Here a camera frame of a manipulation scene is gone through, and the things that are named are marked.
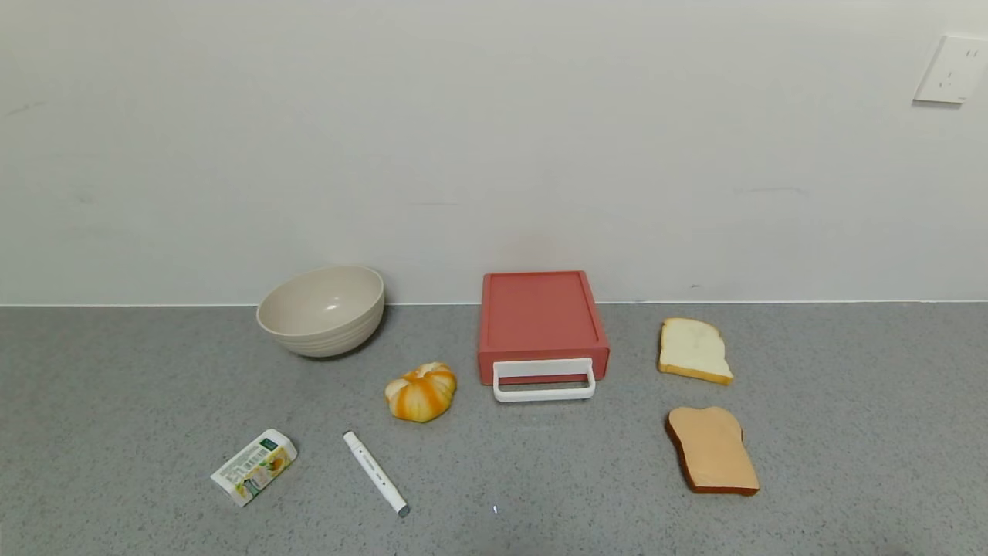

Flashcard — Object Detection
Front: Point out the red drawer with white handle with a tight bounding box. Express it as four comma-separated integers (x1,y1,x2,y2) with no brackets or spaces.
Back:
478,349,611,404

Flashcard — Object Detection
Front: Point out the red drawer case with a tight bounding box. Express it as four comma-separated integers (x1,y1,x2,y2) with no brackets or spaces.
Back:
478,270,611,364

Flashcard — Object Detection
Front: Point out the orange white toy pumpkin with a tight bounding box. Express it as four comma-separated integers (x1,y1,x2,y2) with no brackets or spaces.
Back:
384,362,458,424

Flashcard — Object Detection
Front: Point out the beige ceramic bowl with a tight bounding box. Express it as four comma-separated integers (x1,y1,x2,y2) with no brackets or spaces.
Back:
256,266,386,358

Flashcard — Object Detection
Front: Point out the white bread slice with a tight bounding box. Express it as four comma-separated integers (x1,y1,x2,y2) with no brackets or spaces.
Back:
658,317,735,385

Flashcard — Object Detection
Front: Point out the white marker pen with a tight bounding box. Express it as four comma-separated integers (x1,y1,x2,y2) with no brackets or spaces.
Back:
343,431,411,518

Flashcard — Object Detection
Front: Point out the brown toast slice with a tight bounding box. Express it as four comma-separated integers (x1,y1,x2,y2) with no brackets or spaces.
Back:
665,406,761,497

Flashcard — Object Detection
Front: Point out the small white printed carton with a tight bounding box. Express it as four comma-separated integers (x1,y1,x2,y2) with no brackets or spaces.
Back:
210,429,299,508

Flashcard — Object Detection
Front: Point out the white wall socket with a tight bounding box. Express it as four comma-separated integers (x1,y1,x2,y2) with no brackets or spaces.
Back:
913,34,988,105

